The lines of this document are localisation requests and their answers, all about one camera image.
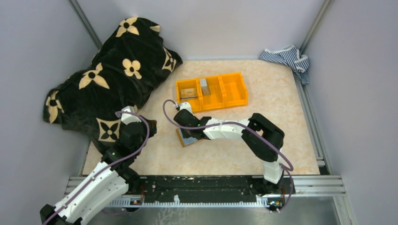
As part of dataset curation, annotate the tan leather card holder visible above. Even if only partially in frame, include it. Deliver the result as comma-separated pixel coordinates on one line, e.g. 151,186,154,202
176,128,199,147

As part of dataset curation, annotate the orange three-compartment bin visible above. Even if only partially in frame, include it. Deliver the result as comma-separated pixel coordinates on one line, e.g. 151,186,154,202
176,72,248,113

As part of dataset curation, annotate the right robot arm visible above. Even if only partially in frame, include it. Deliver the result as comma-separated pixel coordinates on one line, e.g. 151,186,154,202
173,109,285,184

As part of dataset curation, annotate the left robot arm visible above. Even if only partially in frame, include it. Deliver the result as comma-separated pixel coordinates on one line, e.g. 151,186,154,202
40,106,157,225

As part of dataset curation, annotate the grey box in bin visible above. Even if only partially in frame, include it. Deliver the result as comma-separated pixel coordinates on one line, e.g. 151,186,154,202
199,78,211,96

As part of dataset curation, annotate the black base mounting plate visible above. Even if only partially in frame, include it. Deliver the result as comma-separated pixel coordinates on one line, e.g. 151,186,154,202
127,175,295,203

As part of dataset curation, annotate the black floral blanket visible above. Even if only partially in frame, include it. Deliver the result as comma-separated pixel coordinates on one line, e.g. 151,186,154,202
43,17,183,153

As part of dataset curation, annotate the blue striped cloth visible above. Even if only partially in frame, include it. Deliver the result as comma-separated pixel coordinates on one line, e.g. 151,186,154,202
260,45,310,85

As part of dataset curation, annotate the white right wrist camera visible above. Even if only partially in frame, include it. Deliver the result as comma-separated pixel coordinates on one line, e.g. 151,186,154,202
176,102,192,114

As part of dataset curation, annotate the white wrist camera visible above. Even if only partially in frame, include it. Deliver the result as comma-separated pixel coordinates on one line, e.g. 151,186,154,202
176,102,192,114
121,106,140,125

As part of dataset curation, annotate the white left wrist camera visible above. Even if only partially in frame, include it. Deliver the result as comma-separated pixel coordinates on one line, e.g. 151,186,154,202
121,106,140,125

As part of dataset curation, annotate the aluminium frame rail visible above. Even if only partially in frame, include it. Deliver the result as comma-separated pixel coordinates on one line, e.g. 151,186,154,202
63,175,346,209

